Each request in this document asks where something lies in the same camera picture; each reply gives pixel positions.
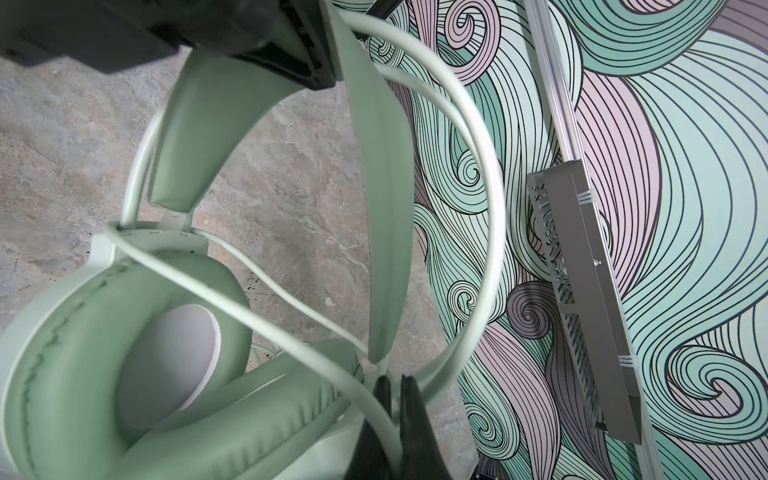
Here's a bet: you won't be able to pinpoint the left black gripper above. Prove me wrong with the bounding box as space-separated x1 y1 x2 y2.
0 0 343 91

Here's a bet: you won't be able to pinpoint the mint green headphones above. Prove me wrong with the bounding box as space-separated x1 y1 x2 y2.
1 1 506 479

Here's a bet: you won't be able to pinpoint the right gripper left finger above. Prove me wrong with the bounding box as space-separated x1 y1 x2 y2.
344 376 392 480

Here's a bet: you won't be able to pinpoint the aluminium horizontal rail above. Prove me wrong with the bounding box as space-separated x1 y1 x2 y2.
525 1 664 479

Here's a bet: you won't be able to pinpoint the black perforated wall tray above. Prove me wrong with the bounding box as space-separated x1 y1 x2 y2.
527 160 642 445

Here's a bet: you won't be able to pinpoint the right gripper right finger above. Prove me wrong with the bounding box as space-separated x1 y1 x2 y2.
400 376 451 480

